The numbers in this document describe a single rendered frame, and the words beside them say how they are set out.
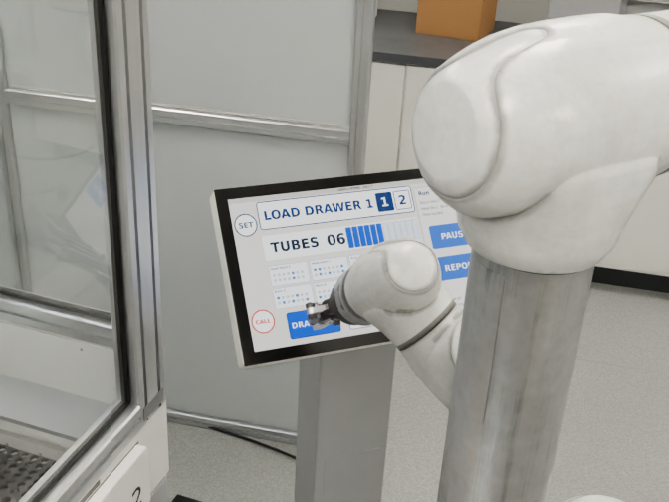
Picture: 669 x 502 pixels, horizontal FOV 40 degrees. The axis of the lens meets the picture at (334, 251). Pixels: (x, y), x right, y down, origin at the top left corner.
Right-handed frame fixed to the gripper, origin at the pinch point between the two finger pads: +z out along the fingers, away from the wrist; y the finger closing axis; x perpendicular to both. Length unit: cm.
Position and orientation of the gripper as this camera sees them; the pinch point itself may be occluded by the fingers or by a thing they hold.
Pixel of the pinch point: (321, 318)
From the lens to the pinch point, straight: 155.3
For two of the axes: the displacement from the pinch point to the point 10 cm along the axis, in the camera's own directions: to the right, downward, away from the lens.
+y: -9.3, 1.3, -3.4
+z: -3.0, 2.2, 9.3
